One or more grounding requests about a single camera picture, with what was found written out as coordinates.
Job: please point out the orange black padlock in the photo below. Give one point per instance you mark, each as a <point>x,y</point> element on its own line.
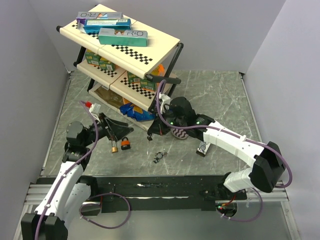
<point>125,144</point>

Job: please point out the green carton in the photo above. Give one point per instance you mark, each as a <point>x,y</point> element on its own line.
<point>148,85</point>
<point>105,64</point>
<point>92,58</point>
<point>132,78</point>

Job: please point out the green carton far left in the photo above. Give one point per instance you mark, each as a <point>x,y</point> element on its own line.
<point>92,58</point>

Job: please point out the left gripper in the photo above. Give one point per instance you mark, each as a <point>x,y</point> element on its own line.
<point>112,131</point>

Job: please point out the purple R&O box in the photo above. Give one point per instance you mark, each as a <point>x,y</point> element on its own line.
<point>83,16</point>

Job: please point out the black base frame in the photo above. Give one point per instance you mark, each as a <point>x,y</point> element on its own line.
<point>163,192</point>

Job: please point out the blue toothpaste box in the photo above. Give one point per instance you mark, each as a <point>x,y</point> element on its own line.
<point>93,26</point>

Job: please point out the black R&O box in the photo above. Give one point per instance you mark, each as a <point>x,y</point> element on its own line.
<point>203,148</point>

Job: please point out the blue snack bag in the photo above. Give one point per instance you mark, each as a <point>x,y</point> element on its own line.
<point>135,112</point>

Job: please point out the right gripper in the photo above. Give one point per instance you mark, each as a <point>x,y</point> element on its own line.
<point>158,127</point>

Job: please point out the green carton right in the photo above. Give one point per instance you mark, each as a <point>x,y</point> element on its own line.
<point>148,85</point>

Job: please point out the panda keychain with keys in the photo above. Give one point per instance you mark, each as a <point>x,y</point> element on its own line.
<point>159,156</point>

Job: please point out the black-headed key bunch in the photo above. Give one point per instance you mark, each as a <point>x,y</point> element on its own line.
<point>149,138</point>

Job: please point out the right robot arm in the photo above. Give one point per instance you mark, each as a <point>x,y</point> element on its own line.
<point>265,162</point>

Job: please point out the long-shackle brass padlock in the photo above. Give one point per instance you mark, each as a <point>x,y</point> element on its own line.
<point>114,148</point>

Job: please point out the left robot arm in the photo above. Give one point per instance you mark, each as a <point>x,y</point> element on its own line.
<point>71,188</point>

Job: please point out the beige three-tier shelf rack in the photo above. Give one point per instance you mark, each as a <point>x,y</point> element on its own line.
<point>137,60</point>

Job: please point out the teal R&O box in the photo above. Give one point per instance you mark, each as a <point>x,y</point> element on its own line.
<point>129,37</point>

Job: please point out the brown flat packet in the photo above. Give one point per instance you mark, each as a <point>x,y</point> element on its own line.
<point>109,97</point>

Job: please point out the purple wavy sponge pad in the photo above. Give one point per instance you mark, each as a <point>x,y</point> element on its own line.
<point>179,133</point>

